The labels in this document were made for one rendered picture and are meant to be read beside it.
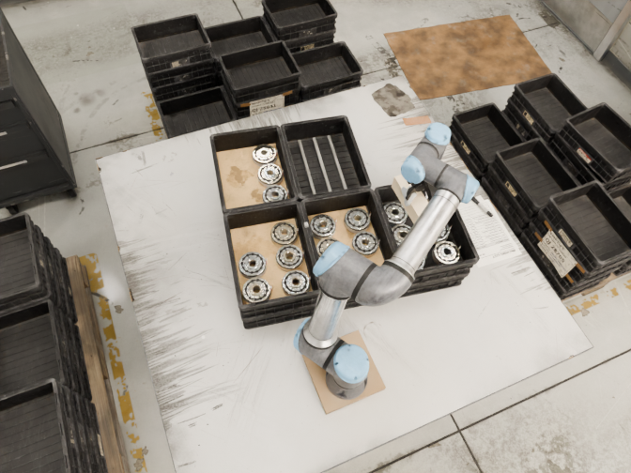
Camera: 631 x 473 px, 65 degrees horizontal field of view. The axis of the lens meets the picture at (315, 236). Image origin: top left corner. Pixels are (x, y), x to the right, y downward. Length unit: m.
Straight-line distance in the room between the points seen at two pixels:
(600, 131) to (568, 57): 1.37
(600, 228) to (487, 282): 0.84
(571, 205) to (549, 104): 0.83
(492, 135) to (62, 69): 2.97
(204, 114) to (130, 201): 1.04
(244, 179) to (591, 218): 1.73
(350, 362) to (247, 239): 0.65
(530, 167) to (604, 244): 0.59
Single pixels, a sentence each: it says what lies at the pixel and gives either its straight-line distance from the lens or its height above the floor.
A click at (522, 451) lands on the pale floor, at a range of 2.77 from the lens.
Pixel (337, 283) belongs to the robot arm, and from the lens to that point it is 1.34.
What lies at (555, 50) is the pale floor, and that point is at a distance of 4.53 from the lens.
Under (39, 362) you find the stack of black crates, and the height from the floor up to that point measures 0.38.
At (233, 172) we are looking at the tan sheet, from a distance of 2.15.
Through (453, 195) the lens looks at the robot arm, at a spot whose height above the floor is 1.41.
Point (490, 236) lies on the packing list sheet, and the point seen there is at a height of 0.70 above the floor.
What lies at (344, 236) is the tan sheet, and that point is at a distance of 1.97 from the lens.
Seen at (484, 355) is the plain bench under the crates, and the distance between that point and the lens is 2.04.
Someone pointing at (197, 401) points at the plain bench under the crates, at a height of 0.70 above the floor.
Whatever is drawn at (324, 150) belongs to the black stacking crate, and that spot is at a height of 0.83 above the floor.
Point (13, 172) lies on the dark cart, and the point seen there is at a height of 0.36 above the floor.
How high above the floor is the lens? 2.53
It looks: 60 degrees down
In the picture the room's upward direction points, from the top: 5 degrees clockwise
